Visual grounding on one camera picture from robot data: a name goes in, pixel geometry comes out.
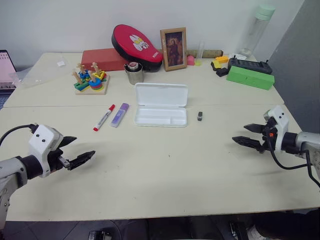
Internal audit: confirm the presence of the red rectangular box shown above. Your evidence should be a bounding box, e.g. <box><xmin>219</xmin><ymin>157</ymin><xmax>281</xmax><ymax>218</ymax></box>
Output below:
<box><xmin>80</xmin><ymin>47</ymin><xmax>130</xmax><ymax>72</ymax></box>

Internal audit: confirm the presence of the red black boxing pad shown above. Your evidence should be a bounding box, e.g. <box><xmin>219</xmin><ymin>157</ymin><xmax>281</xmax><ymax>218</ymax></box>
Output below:
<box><xmin>111</xmin><ymin>24</ymin><xmax>164</xmax><ymax>73</ymax></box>

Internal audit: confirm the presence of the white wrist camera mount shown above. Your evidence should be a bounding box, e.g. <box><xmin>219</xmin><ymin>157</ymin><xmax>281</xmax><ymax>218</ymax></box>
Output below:
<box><xmin>28</xmin><ymin>124</ymin><xmax>65</xmax><ymax>179</ymax></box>
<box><xmin>263</xmin><ymin>104</ymin><xmax>290</xmax><ymax>152</ymax></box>

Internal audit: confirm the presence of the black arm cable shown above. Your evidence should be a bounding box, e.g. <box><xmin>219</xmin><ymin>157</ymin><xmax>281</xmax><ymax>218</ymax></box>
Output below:
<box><xmin>0</xmin><ymin>124</ymin><xmax>36</xmax><ymax>147</ymax></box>
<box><xmin>267</xmin><ymin>133</ymin><xmax>320</xmax><ymax>189</ymax></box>

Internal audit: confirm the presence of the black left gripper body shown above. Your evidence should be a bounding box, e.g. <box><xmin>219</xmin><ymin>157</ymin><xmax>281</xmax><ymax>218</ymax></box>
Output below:
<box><xmin>46</xmin><ymin>148</ymin><xmax>72</xmax><ymax>174</ymax></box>

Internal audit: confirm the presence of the green rectangular box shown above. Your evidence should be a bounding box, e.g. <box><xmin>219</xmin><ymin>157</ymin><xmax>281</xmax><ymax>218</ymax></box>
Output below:
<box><xmin>226</xmin><ymin>65</ymin><xmax>276</xmax><ymax>91</ymax></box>

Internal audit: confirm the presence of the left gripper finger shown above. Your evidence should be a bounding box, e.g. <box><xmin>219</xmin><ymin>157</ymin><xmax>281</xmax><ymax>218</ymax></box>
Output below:
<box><xmin>60</xmin><ymin>136</ymin><xmax>78</xmax><ymax>150</ymax></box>
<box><xmin>66</xmin><ymin>150</ymin><xmax>96</xmax><ymax>172</ymax></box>

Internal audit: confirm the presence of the steel cup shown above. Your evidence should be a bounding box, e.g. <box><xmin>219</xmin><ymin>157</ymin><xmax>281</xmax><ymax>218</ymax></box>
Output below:
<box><xmin>124</xmin><ymin>62</ymin><xmax>145</xmax><ymax>85</ymax></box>

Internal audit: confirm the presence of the clear glass tube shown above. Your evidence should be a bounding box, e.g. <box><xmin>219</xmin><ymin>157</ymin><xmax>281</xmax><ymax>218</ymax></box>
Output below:
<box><xmin>197</xmin><ymin>42</ymin><xmax>206</xmax><ymax>63</ymax></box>

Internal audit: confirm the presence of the laptop with pink screen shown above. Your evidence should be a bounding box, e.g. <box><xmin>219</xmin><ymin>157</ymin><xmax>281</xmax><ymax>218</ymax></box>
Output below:
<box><xmin>0</xmin><ymin>49</ymin><xmax>17</xmax><ymax>96</ymax></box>

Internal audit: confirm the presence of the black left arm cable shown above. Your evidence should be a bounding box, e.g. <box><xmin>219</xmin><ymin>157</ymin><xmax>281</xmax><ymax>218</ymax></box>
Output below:
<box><xmin>0</xmin><ymin>124</ymin><xmax>36</xmax><ymax>147</ymax></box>

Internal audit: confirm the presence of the red whiteboard marker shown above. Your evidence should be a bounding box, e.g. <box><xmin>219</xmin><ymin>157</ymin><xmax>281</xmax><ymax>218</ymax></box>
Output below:
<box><xmin>93</xmin><ymin>104</ymin><xmax>117</xmax><ymax>132</ymax></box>

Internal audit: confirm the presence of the wooden picture frame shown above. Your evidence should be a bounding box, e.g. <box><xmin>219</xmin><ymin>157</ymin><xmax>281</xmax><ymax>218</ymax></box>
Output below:
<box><xmin>159</xmin><ymin>26</ymin><xmax>189</xmax><ymax>73</ymax></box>

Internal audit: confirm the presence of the clear plastic bag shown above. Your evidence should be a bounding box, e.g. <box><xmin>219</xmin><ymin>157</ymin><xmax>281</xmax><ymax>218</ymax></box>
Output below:
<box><xmin>9</xmin><ymin>55</ymin><xmax>70</xmax><ymax>89</ymax></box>

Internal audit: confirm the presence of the white paper packet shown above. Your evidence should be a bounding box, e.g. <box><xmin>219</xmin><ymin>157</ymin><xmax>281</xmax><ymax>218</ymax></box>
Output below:
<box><xmin>228</xmin><ymin>52</ymin><xmax>247</xmax><ymax>61</ymax></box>

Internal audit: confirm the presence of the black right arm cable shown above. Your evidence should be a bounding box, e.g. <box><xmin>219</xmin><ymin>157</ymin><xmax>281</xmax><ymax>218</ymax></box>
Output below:
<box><xmin>267</xmin><ymin>133</ymin><xmax>320</xmax><ymax>189</ymax></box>

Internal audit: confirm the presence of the grey partition panel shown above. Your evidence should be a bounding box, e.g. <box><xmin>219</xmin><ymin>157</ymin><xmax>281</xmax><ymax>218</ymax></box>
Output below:
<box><xmin>268</xmin><ymin>0</ymin><xmax>320</xmax><ymax>134</ymax></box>

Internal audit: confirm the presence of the wooden shape stacking toy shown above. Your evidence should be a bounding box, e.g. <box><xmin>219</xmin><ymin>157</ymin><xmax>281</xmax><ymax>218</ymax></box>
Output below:
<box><xmin>72</xmin><ymin>61</ymin><xmax>111</xmax><ymax>96</ymax></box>

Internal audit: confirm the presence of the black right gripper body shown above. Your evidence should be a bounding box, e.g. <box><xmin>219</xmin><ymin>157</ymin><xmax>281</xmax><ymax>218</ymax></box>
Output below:
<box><xmin>259</xmin><ymin>116</ymin><xmax>279</xmax><ymax>154</ymax></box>

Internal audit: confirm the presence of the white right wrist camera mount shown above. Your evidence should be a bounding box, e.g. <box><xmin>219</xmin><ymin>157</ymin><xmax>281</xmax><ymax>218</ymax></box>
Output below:
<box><xmin>263</xmin><ymin>104</ymin><xmax>290</xmax><ymax>152</ymax></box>

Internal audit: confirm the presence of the purple highlighter pen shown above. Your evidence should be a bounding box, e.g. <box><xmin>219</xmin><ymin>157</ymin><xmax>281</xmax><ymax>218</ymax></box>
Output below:
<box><xmin>110</xmin><ymin>102</ymin><xmax>131</xmax><ymax>129</ymax></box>

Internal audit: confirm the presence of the brown rolled mat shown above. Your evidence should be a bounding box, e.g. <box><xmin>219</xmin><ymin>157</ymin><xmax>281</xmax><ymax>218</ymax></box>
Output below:
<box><xmin>185</xmin><ymin>49</ymin><xmax>224</xmax><ymax>58</ymax></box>

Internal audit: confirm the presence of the white plastic case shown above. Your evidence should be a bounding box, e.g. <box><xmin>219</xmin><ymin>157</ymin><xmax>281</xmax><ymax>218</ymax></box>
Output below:
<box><xmin>134</xmin><ymin>82</ymin><xmax>189</xmax><ymax>128</ymax></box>

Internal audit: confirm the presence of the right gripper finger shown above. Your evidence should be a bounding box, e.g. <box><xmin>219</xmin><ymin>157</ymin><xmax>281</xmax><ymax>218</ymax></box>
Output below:
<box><xmin>243</xmin><ymin>123</ymin><xmax>265</xmax><ymax>134</ymax></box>
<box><xmin>231</xmin><ymin>135</ymin><xmax>264</xmax><ymax>153</ymax></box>

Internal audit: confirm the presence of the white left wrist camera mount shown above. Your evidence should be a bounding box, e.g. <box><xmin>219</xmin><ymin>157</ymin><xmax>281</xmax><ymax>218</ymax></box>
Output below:
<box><xmin>28</xmin><ymin>124</ymin><xmax>65</xmax><ymax>179</ymax></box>

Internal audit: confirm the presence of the clear bottle green lid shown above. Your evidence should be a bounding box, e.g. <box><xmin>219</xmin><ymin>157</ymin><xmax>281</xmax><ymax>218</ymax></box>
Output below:
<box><xmin>238</xmin><ymin>4</ymin><xmax>276</xmax><ymax>60</ymax></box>

